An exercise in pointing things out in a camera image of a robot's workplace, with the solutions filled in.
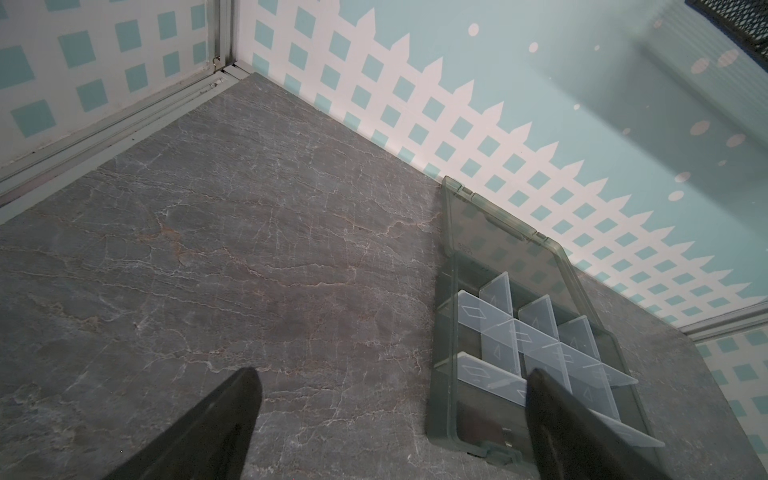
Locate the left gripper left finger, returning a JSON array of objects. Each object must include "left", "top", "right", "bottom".
[{"left": 106, "top": 367, "right": 263, "bottom": 479}]

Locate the black wire mesh basket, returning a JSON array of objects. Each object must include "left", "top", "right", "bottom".
[{"left": 685, "top": 0, "right": 767, "bottom": 62}]

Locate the green plastic organizer box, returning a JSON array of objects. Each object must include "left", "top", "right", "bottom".
[{"left": 426, "top": 178, "right": 663, "bottom": 475}]

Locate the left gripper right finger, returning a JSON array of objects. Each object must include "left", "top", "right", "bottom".
[{"left": 525, "top": 369, "right": 668, "bottom": 479}]

